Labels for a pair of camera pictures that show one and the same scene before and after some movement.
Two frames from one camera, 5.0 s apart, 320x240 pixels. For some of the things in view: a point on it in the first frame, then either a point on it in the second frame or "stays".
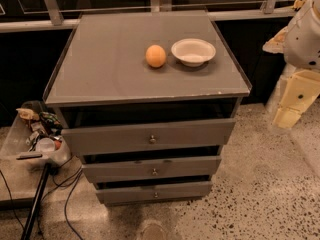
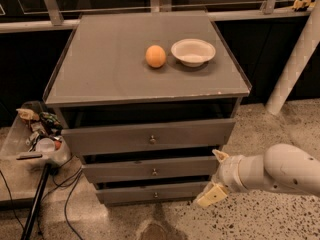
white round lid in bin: x=45 y=145 stays
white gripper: x=304 y=40 -> x=227 y=173
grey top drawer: x=108 y=139 stays
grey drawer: x=152 y=167 stays
